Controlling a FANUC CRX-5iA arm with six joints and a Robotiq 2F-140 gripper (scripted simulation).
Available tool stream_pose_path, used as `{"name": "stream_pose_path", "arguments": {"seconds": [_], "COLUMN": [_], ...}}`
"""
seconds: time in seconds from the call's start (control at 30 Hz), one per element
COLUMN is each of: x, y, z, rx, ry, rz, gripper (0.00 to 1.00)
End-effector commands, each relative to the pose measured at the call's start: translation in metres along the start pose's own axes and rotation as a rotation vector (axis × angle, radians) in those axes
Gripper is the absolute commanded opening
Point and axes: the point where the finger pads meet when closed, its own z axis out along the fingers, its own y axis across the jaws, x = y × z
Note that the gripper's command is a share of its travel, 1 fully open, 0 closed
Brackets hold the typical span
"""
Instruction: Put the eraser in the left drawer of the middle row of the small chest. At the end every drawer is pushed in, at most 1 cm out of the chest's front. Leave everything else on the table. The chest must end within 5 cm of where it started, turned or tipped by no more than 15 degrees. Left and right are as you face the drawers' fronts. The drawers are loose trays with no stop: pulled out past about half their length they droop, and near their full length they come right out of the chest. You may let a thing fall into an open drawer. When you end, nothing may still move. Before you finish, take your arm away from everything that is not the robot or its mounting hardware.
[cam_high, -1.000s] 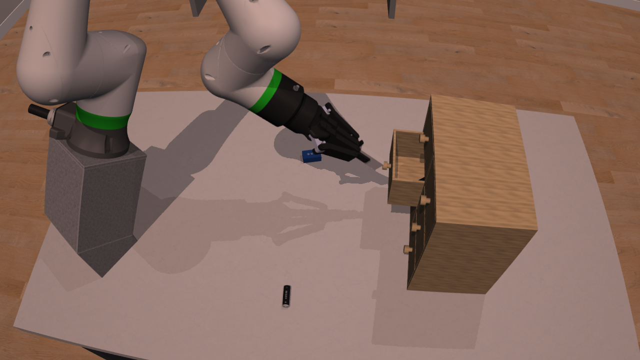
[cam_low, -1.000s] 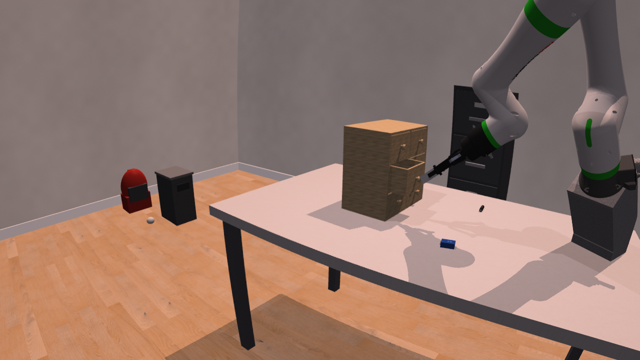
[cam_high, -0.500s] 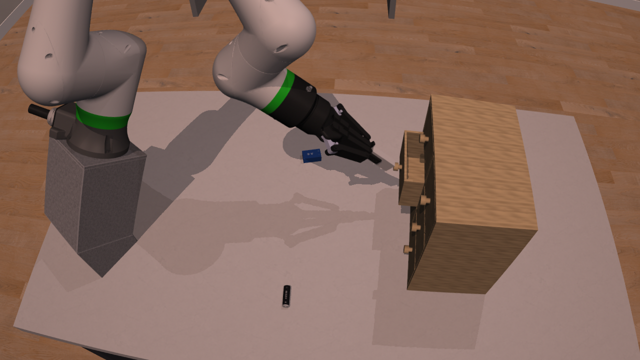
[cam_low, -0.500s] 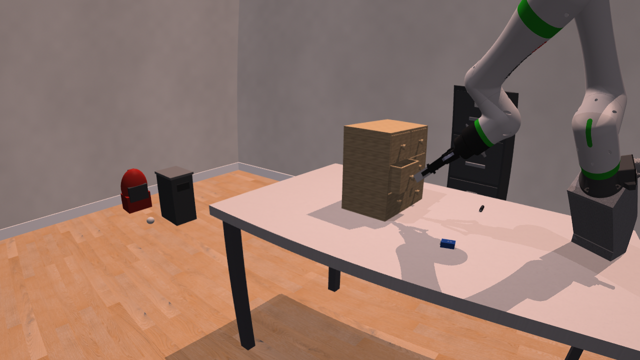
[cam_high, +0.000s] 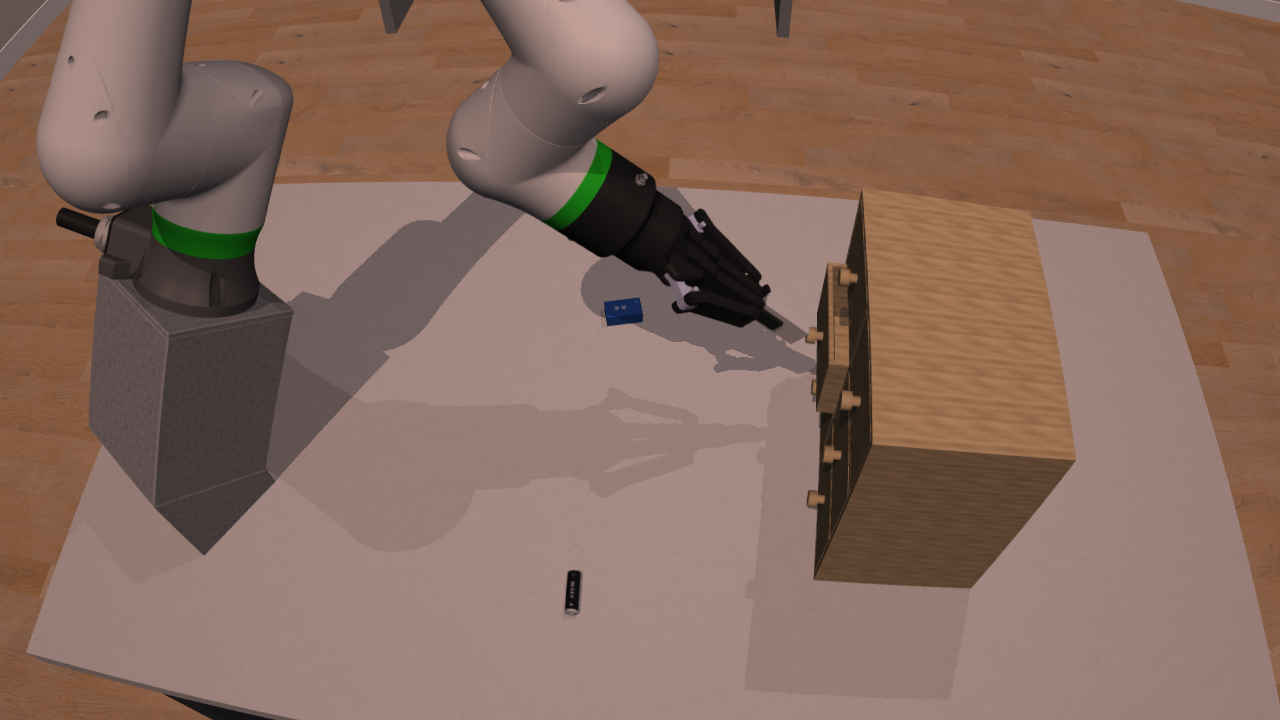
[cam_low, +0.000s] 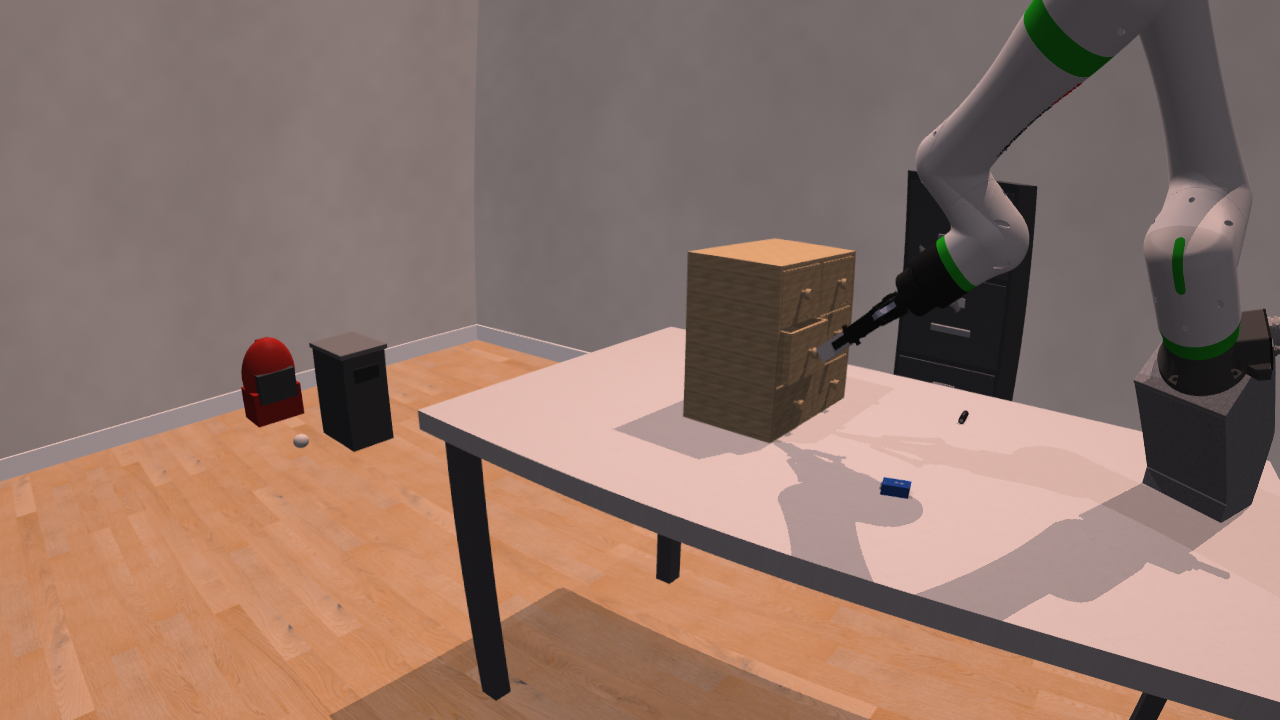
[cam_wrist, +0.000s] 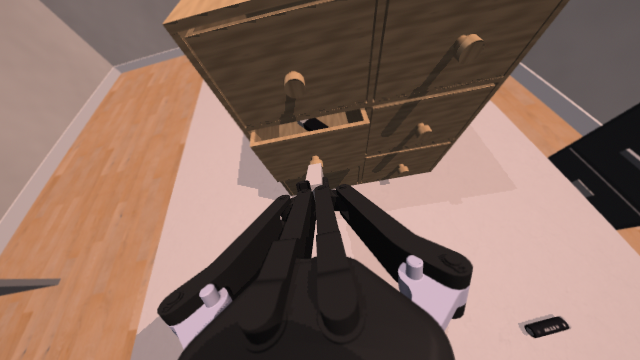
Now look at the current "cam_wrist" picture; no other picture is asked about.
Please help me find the black and white eraser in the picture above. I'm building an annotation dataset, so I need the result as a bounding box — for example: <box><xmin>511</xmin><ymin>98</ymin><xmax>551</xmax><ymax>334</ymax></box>
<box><xmin>297</xmin><ymin>118</ymin><xmax>329</xmax><ymax>132</ymax></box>

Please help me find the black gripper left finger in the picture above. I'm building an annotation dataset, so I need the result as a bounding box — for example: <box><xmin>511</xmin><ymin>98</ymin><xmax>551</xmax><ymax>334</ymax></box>
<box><xmin>157</xmin><ymin>164</ymin><xmax>316</xmax><ymax>349</ymax></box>

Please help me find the brown wooden drawer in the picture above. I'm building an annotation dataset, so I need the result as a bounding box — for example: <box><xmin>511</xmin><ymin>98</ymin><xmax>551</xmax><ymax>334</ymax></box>
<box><xmin>361</xmin><ymin>142</ymin><xmax>450</xmax><ymax>183</ymax></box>
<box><xmin>250</xmin><ymin>108</ymin><xmax>370</xmax><ymax>182</ymax></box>
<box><xmin>284</xmin><ymin>167</ymin><xmax>359</xmax><ymax>194</ymax></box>
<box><xmin>373</xmin><ymin>0</ymin><xmax>561</xmax><ymax>102</ymax></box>
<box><xmin>366</xmin><ymin>83</ymin><xmax>495</xmax><ymax>155</ymax></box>
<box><xmin>185</xmin><ymin>0</ymin><xmax>376</xmax><ymax>127</ymax></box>

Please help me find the small wooden chest of drawers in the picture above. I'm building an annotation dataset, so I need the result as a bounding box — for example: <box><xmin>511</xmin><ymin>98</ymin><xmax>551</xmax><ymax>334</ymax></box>
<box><xmin>163</xmin><ymin>0</ymin><xmax>569</xmax><ymax>176</ymax></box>

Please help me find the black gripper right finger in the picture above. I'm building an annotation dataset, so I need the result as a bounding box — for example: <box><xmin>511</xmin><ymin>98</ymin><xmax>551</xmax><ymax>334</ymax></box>
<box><xmin>313</xmin><ymin>163</ymin><xmax>473</xmax><ymax>336</ymax></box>

